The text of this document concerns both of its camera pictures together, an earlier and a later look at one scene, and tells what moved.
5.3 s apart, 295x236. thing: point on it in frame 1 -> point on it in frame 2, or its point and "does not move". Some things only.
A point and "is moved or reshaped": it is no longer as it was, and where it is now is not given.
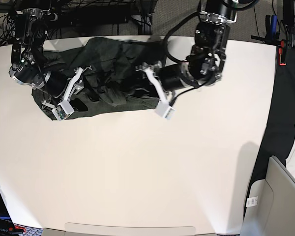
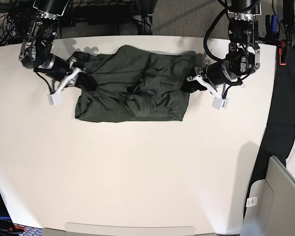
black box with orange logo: (1, 221) does not move
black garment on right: (289, 100) does not move
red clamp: (282, 52) does not move
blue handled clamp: (271, 26) does not move
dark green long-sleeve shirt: (105, 76) is moved or reshaped
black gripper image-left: (78, 104) -> (86, 81)
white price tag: (251, 201) does not move
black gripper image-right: (141, 85) -> (191, 86)
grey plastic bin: (280, 208) does not move
